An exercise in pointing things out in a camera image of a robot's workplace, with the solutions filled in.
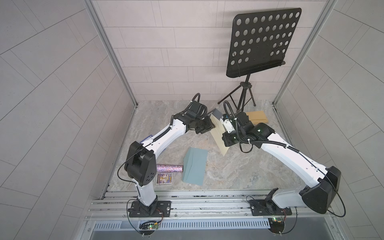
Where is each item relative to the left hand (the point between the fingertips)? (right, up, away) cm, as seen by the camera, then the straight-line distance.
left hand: (216, 126), depth 81 cm
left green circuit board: (-30, -43, -16) cm, 55 cm away
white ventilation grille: (+18, -43, -13) cm, 49 cm away
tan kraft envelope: (+33, +4, +28) cm, 44 cm away
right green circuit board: (+27, -45, -12) cm, 54 cm away
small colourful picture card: (-28, -28, -3) cm, 40 cm away
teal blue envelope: (-12, -23, +5) cm, 27 cm away
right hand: (+2, -6, -6) cm, 8 cm away
